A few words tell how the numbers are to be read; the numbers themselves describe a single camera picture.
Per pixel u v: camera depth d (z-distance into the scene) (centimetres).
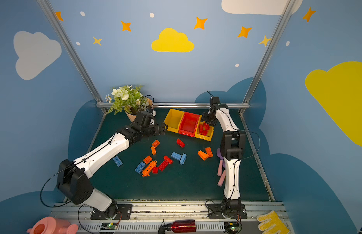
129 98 89
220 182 84
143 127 62
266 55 88
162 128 74
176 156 94
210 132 106
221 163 91
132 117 96
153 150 95
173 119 116
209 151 96
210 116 89
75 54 87
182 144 99
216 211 75
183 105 146
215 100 86
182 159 92
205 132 107
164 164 90
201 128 108
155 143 101
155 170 87
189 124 112
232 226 72
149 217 73
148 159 92
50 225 61
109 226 71
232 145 61
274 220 72
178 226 66
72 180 42
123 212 74
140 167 88
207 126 108
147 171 87
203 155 93
